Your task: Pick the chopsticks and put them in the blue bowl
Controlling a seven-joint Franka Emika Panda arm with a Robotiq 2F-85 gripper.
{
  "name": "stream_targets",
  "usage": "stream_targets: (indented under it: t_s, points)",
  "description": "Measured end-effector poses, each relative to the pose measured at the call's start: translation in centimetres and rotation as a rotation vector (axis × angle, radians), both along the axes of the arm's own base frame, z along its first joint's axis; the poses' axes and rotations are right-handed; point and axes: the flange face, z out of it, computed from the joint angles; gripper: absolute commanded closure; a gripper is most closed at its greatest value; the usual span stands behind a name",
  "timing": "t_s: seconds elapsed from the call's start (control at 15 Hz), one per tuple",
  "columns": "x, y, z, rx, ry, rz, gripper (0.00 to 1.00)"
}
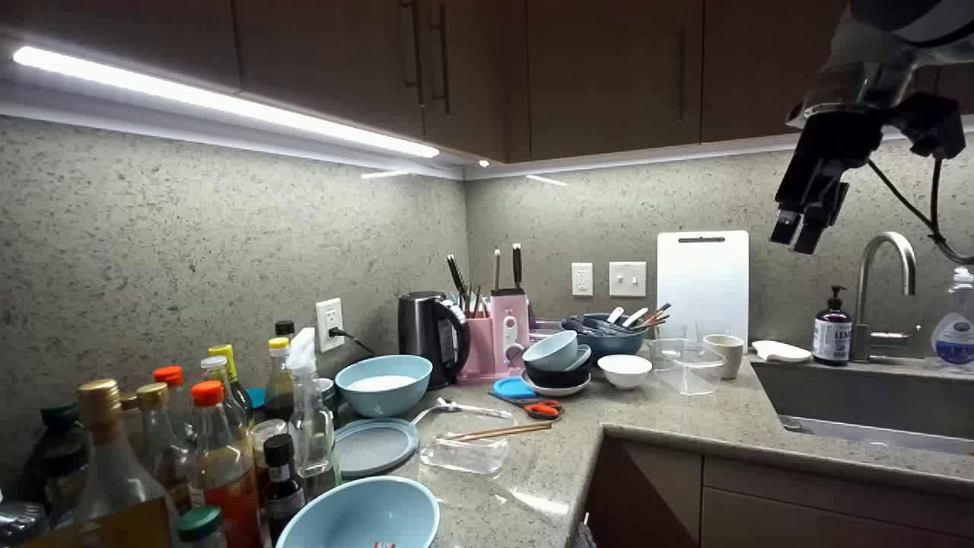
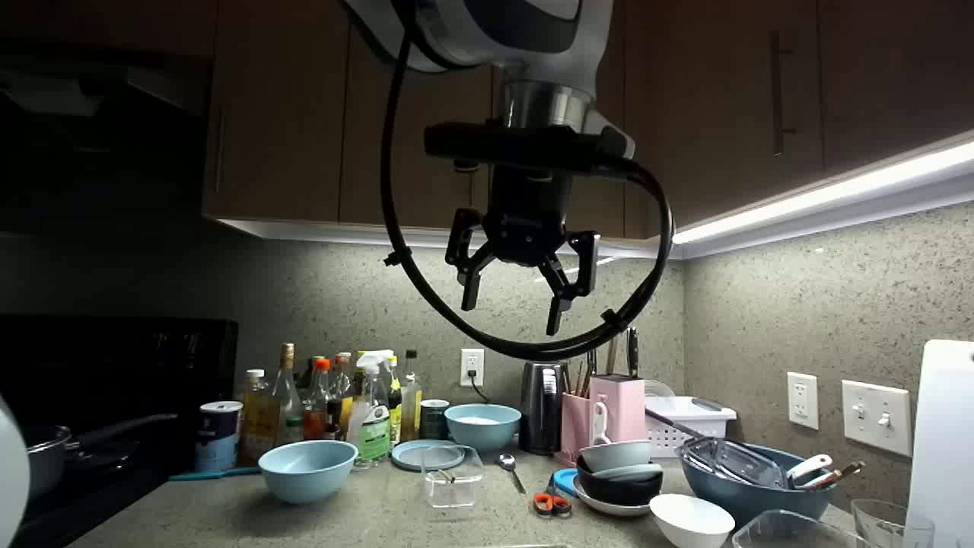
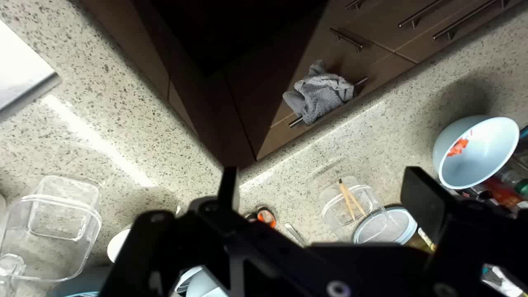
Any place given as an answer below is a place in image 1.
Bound dark teal utensil bowl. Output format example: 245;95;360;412
567;306;670;357

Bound wall power outlet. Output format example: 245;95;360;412
315;298;344;354

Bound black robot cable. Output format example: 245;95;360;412
864;126;974;269

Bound stacked grey black bowls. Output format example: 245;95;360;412
522;332;590;396

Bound dark soap dispenser bottle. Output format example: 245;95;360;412
813;287;851;364

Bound steel sink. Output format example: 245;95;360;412
755;363;974;438

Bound clear plastic container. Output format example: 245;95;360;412
650;325;721;396

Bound chrome faucet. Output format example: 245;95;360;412
851;231;916;363

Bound white wall outlet plate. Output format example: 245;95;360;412
609;262;644;296

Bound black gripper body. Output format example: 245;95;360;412
771;111;883;252

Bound metal spoon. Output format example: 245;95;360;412
409;396;514;429

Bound clear spray bottle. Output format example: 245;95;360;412
287;330;339;497

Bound white ceramic cup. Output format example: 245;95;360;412
704;334;747;381

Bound wooden chopsticks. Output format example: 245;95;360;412
437;423;553;440

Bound blue dish soap bottle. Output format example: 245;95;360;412
931;269;974;368

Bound light blue front bowl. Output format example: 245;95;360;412
275;475;441;548

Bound black cap small bottle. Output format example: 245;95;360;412
265;436;305;540

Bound light blue plate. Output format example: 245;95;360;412
334;420;418;479

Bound light blue back bowl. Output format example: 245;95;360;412
334;354;433;418

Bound clear glass container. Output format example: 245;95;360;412
420;431;508;475

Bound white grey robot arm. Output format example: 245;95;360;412
771;0;974;252

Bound white sponge cloth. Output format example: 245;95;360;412
752;342;813;363

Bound red cap bottle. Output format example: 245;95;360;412
153;363;195;455

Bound pink knife block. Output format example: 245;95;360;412
447;242;531;383

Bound white light switch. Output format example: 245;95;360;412
571;262;594;298

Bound orange handled scissors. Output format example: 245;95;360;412
522;400;560;420

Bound gold cap sauce bottle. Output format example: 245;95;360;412
26;378;175;548

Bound green lid jar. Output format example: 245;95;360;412
175;506;229;548

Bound green cap dark bottle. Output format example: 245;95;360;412
15;404;87;511

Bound black electric kettle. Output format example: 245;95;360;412
399;293;468;386

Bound under cabinet light strip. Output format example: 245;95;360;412
9;47;437;159

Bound blue silicone lid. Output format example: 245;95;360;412
490;378;539;403

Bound orange cap sauce bottle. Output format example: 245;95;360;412
193;381;265;548

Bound small white bowl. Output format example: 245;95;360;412
596;354;650;390

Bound white cutting board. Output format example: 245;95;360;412
658;231;748;337

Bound light blue bowl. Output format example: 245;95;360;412
275;475;441;548
334;354;433;418

